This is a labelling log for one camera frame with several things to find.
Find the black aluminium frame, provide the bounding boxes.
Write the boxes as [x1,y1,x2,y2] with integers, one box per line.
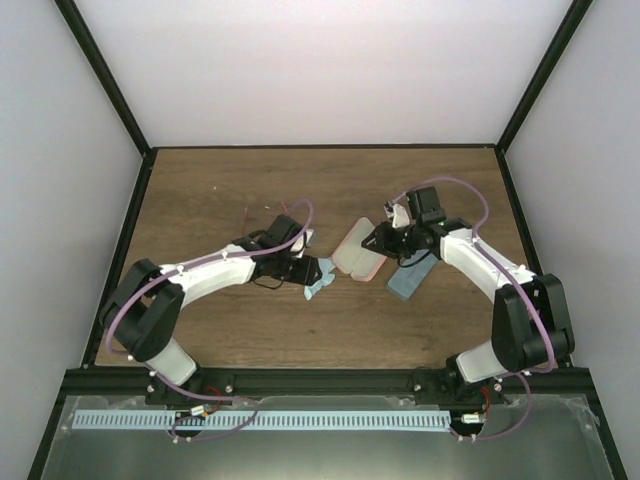
[27,0,629,480]

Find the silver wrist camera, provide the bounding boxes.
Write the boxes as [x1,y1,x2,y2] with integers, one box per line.
[384,201,411,229]
[290,228,315,256]

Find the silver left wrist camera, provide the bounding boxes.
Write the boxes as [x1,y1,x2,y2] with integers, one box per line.
[290,228,315,256]

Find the grey glasses case green lining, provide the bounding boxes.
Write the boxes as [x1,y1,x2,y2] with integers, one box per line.
[386,250,438,301]

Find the thin red sunglasses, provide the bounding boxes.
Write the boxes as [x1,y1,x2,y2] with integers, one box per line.
[241,199,290,234]

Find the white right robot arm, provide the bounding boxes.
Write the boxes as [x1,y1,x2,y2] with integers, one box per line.
[361,186,575,403]

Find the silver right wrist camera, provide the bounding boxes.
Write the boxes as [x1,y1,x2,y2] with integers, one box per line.
[384,201,411,229]

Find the pink glasses case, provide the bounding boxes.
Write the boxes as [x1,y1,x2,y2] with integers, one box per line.
[331,217,386,282]

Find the light blue slotted cable duct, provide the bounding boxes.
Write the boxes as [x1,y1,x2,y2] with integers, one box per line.
[71,409,451,433]

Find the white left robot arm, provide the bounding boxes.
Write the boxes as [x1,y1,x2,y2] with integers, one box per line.
[99,214,322,404]

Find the black front mounting rail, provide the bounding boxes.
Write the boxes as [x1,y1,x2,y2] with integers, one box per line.
[64,366,591,406]

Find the light blue cloth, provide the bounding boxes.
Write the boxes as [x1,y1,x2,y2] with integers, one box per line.
[304,258,336,301]

